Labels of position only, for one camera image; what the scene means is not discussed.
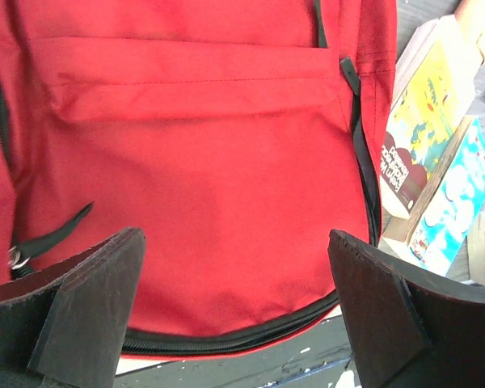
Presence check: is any yellow teal paperback book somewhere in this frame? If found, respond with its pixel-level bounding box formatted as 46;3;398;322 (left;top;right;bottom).
380;15;477;219

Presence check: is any red student backpack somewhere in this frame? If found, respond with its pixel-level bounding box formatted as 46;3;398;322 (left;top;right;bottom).
0;1;397;358

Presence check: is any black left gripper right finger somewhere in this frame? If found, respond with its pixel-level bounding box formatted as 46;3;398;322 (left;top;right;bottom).
328;230;485;387

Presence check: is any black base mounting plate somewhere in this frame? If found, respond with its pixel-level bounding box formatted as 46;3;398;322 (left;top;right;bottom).
113;315;361;387

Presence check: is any blue comic paperback book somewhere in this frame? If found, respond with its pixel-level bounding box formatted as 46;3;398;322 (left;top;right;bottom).
382;115;485;278

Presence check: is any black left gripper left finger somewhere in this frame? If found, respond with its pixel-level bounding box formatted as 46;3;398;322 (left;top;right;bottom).
0;228;146;387

